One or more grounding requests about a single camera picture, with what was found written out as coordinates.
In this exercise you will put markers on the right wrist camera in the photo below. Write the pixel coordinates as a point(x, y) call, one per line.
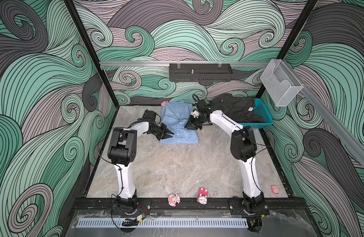
point(195, 113)

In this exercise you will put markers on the black frame post right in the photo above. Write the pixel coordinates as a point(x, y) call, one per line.
point(298, 42)

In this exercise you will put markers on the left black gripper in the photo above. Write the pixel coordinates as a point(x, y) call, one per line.
point(163, 130)

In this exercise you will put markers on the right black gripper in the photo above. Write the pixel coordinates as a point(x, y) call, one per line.
point(191, 123)

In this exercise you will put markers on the pink white figurine toy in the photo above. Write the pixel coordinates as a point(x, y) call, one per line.
point(173, 200)

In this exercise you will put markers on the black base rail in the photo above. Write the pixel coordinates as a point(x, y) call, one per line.
point(153, 206)

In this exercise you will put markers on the light blue long sleeve shirt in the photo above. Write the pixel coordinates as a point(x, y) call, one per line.
point(176, 115)

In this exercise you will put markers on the dark grey long sleeve shirt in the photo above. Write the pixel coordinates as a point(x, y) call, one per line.
point(241, 110)

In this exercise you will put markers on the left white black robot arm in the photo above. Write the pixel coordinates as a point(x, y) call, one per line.
point(122, 151)

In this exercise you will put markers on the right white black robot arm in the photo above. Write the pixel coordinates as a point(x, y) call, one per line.
point(243, 147)

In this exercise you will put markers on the aluminium wall rail back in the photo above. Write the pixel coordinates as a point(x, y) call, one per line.
point(142, 63)

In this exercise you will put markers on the black frame post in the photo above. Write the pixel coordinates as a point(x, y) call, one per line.
point(83, 33)
point(298, 42)

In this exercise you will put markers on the black perforated wall tray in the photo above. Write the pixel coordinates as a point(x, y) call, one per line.
point(200, 72)

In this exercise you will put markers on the pink toy right edge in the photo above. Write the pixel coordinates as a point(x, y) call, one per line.
point(275, 189)

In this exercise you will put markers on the clear plastic wall bin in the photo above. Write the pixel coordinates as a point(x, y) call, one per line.
point(281, 82)

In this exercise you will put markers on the pink toy at back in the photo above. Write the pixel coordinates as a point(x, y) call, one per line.
point(164, 103)

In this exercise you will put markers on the aluminium wall rail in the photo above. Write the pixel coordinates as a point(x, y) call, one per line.
point(322, 97)
point(142, 63)

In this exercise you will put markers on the teal plastic basket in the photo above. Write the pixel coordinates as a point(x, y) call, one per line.
point(262, 111)

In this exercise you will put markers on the white slotted cable duct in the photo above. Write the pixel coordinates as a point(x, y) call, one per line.
point(168, 222)

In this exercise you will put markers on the black frame post left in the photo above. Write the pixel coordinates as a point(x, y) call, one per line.
point(83, 33)

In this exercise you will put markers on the aluminium wall rail right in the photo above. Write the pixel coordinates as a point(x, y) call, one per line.
point(322, 97)

